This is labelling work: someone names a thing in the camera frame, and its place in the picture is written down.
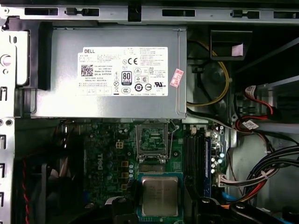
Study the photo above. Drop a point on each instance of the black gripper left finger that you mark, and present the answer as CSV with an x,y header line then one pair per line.
x,y
123,212

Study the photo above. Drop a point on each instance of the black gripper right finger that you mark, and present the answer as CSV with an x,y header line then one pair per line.
x,y
210,212

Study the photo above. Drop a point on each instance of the silver CPU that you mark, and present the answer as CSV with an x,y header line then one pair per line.
x,y
158,196

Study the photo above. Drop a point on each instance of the metal socket cover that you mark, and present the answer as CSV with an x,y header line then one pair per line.
x,y
151,157

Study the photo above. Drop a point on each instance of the metal locking lever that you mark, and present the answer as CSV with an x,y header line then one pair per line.
x,y
172,144

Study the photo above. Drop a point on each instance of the black RAM slot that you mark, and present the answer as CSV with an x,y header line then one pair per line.
x,y
188,163
199,163

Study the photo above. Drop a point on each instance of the black case fan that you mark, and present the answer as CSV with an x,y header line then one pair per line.
x,y
53,186

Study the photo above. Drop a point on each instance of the green motherboard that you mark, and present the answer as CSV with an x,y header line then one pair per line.
x,y
105,140

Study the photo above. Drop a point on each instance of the grey power supply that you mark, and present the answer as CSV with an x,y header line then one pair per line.
x,y
65,100

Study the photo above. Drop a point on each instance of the metal drive cage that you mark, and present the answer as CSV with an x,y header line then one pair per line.
x,y
287,98

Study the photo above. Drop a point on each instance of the black PC case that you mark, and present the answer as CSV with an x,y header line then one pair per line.
x,y
112,14

